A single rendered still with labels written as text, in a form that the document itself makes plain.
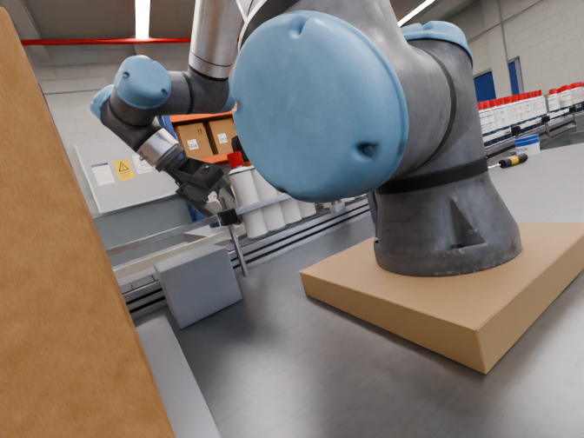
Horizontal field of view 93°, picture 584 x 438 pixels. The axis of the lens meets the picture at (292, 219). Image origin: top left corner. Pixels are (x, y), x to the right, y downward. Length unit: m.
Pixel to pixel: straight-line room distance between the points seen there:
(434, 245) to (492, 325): 0.09
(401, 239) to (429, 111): 0.14
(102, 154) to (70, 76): 1.16
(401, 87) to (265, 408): 0.24
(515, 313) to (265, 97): 0.24
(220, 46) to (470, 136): 0.42
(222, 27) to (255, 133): 0.37
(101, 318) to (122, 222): 4.82
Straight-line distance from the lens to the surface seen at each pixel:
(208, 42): 0.57
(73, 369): 0.21
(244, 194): 0.65
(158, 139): 0.63
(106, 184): 4.93
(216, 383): 0.31
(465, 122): 0.32
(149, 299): 0.59
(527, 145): 1.37
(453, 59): 0.32
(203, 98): 0.60
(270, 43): 0.19
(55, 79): 5.48
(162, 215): 5.02
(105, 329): 0.20
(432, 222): 0.30
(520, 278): 0.30
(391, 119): 0.17
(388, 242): 0.32
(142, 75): 0.54
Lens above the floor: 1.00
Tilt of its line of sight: 8 degrees down
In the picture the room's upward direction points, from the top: 16 degrees counter-clockwise
